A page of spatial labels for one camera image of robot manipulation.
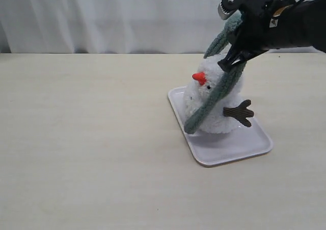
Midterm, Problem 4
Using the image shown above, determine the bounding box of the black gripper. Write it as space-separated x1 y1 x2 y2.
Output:
218 0 283 71

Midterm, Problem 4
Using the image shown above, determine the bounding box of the white plastic tray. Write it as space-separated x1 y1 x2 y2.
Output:
168 86 274 167

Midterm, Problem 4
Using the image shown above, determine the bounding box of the white plush snowman toy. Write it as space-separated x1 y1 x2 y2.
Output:
183 54 254 134

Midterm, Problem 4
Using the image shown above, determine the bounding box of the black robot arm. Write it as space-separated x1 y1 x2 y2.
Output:
218 0 325 72

